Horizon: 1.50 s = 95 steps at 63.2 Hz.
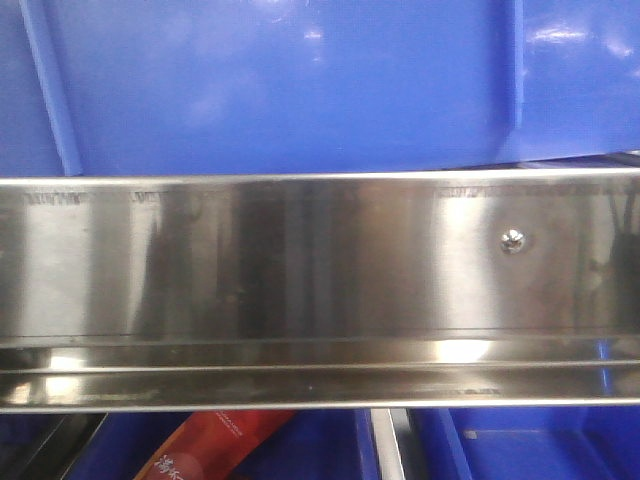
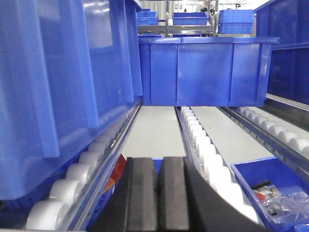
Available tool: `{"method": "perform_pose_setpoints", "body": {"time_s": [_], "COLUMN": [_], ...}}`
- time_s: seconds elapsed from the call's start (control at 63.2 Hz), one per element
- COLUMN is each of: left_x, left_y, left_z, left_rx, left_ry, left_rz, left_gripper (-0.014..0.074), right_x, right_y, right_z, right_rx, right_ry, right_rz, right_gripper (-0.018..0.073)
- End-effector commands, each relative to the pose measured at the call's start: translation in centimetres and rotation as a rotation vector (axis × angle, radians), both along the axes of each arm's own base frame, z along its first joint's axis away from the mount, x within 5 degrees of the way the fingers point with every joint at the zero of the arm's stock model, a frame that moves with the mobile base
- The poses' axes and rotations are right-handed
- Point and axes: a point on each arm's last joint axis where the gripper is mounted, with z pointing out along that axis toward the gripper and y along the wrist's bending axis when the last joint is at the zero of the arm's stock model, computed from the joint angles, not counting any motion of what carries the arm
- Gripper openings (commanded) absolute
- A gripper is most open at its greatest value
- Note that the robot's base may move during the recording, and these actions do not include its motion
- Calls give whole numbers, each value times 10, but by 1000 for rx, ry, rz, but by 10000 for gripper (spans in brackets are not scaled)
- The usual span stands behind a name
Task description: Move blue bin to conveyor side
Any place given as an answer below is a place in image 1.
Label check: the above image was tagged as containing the large blue plastic bin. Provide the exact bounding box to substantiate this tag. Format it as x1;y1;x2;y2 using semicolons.
1;1;639;176

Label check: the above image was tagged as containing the lower left blue bin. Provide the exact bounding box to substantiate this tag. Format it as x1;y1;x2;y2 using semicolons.
0;409;386;480

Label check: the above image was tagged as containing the lower right blue bin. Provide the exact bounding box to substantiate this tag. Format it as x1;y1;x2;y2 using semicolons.
410;406;639;479

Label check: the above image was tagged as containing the red printed package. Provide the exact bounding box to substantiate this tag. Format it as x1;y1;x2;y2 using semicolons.
135;409;295;479

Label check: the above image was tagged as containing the silver rail screw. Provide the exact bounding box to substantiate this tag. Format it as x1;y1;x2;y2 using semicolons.
500;228;526;255

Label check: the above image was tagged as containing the stainless steel shelf rail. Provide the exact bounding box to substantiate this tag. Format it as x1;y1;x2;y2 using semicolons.
1;168;639;413

